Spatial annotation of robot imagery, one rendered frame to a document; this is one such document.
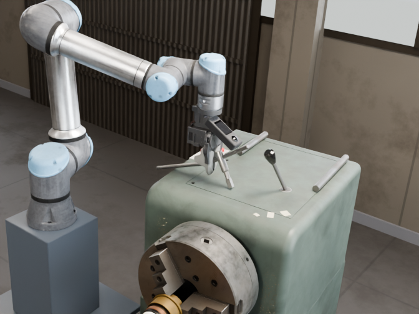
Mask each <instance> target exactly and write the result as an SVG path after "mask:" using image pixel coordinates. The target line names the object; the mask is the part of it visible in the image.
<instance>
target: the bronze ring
mask: <svg viewBox="0 0 419 314"><path fill-rule="evenodd" d="M181 304H182V302H181V300H180V299H179V298H178V297H177V296H175V295H173V294H171V295H170V296H169V295H166V294H158V295H157V296H155V297H154V299H153V301H152V302H151V303H150V304H149V305H148V306H147V309H146V310H145V311H144V312H143V313H142V314H144V313H145V312H152V313H154V314H183V312H182V310H181V307H180V305H181Z"/></svg>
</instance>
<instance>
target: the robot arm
mask: <svg viewBox="0 0 419 314"><path fill-rule="evenodd" d="M81 24H82V17H81V14H80V11H79V9H78V8H77V6H76V5H75V4H74V3H72V2H71V1H70V0H46V1H44V2H42V3H39V4H35V5H33V6H30V7H29V8H27V9H26V10H25V11H24V12H23V13H22V16H21V18H20V21H19V28H20V32H21V34H22V36H23V38H24V40H25V41H26V42H27V43H28V44H30V45H31V46H33V47H34V48H36V49H37V50H40V51H42V52H43V53H44V58H45V65H46V75H47V85H48V91H49V101H50V107H51V118H52V128H51V129H50V130H49V132H48V135H49V143H44V144H43V145H38V146H36V147H35V148H33V149H32V150H31V152H30V153H29V161H28V168H29V177H30V187H31V200H30V203H29V209H28V210H27V213H26V219H27V223H28V225H29V226H31V227H32V228H34V229H37V230H40V231H58V230H61V229H65V228H67V227H69V226H71V225H72V224H73V223H74V222H75V221H76V219H77V211H76V208H75V206H74V203H73V201H72V198H71V196H70V178H71V177H73V175H74V174H75V173H76V172H78V170H79V169H80V168H81V167H83V166H84V165H86V163H87V162H88V161H89V159H90V157H91V156H92V152H93V144H92V140H91V139H90V137H88V136H87V134H86V130H85V128H84V127H83V126H82V125H81V124H80V115H79V103H78V96H77V83H76V76H75V64H74V61H75V62H78V63H80V64H82V65H85V66H88V67H90V68H92V69H95V70H97V71H99V72H102V73H104V74H107V75H109V76H111V77H114V78H116V79H119V80H121V81H123V82H126V83H129V84H130V85H133V86H135V87H138V88H140V89H143V90H145V91H147V94H148V96H149V97H150V98H151V99H152V100H154V101H156V102H164V101H167V100H168V99H170V98H171V97H173V96H174V95H175V93H176V92H177V91H178V90H179V89H180V88H181V87H182V86H183V85H187V86H192V87H198V103H197V104H196V105H195V106H192V111H194V112H195V119H194V121H192V123H190V126H188V139H187V143H189V144H192V145H193V146H197V147H199V146H203V148H202V149H201V153H200V155H196V156H195V157H194V160H195V162H197V163H198V164H200V165H202V166H203V167H205V169H206V173H207V175H211V174H212V173H213V171H214V170H215V168H216V165H217V164H218V162H215V163H213V159H215V158H216V155H215V153H216V152H217V151H221V150H222V147H223V143H224V144H225V145H226V146H227V147H228V148H229V149H230V150H231V151H233V150H235V149H236V148H238V147H240V145H241V144H242V142H243V141H242V140H241V139H240V138H239V137H238V136H237V135H236V134H235V133H234V132H233V131H232V130H231V129H230V128H229V127H228V126H227V125H226V124H225V123H224V122H223V121H222V120H221V119H220V118H219V117H218V116H217V115H220V114H222V107H223V100H224V80H225V74H226V71H225V68H226V60H225V58H224V57H223V56H222V55H220V54H214V53H211V54H209V53H206V54H202V55H200V59H199V60H191V59H182V58H176V57H161V58H160V59H159V60H158V63H157V65H155V64H153V63H151V62H148V61H146V60H143V59H141V58H138V57H135V56H134V55H131V54H128V53H126V52H124V51H122V50H119V49H116V48H114V47H112V46H110V45H107V44H104V43H103V42H100V41H97V40H95V39H93V38H90V37H88V36H85V35H83V34H80V33H78V31H79V29H80V27H81ZM193 122H194V123H193Z"/></svg>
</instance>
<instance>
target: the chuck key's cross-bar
mask: <svg viewBox="0 0 419 314"><path fill-rule="evenodd" d="M246 149H249V146H248V145H245V146H243V147H240V148H238V149H236V150H234V151H231V152H229V153H226V154H225V155H223V156H222V158H223V159H225V158H227V157H230V156H232V155H235V154H237V153H239V152H242V151H244V150H246ZM215 162H218V160H217V158H215V159H213V163H215ZM192 166H201V165H200V164H198V163H183V164H171V165H163V166H157V169H172V168H185V167H192Z"/></svg>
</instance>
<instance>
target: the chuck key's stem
mask: <svg viewBox="0 0 419 314"><path fill-rule="evenodd" d="M215 155H216V157H217V160H218V163H219V166H220V168H221V171H222V172H223V173H224V175H225V178H226V183H227V185H228V188H229V189H230V188H233V187H234V184H233V181H232V179H231V178H230V175H229V173H228V170H229V169H228V165H227V163H226V160H225V159H223V158H222V156H223V152H222V151H217V152H216V153H215Z"/></svg>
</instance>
